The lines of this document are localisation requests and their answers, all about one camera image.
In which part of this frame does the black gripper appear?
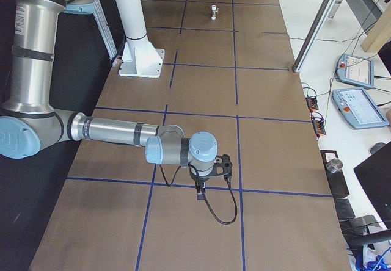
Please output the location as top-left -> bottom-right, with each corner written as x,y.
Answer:
189,170 -> 210,200

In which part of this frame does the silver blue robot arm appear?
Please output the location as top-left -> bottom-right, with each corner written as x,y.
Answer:
1,0 -> 217,200

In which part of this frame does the white PPR valve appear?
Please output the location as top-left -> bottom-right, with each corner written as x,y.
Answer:
211,4 -> 219,20

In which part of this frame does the brown paper table mat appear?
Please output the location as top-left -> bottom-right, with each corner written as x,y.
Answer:
30,0 -> 350,270

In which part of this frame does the lower orange black connector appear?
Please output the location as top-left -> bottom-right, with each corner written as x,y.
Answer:
311,116 -> 326,138

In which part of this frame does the orange black connector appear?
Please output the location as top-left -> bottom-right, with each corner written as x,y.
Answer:
311,116 -> 326,138
305,96 -> 318,112

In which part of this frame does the silver metal cylinder weight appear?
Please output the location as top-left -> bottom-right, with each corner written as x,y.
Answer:
326,158 -> 343,173

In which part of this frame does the upper orange black connector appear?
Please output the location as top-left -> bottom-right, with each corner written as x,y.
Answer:
305,96 -> 318,112

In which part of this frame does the black office chair armrest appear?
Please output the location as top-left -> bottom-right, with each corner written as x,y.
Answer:
348,229 -> 391,247

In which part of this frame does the black laptop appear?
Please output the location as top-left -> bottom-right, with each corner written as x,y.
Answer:
354,148 -> 390,221

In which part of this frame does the lower teach pendant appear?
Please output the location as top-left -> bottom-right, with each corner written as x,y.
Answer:
332,87 -> 389,129

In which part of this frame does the teach pendant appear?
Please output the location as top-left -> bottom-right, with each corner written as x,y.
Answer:
332,87 -> 389,129
336,53 -> 374,89

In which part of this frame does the black computer mouse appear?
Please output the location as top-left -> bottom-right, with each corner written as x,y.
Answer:
369,142 -> 386,154

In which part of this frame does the upper teach pendant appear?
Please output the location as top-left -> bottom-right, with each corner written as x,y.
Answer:
336,53 -> 374,89

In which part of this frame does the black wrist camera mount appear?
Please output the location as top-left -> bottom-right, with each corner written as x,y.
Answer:
210,154 -> 233,184

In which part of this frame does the black camera cable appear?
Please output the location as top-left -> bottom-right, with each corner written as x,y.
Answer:
158,164 -> 238,225

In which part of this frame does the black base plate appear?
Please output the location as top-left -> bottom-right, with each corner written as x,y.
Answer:
320,150 -> 349,198

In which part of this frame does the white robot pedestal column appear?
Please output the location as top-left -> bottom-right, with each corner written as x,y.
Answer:
115,0 -> 165,78

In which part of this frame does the aluminium frame post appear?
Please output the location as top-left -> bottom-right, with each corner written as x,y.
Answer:
292,0 -> 336,73

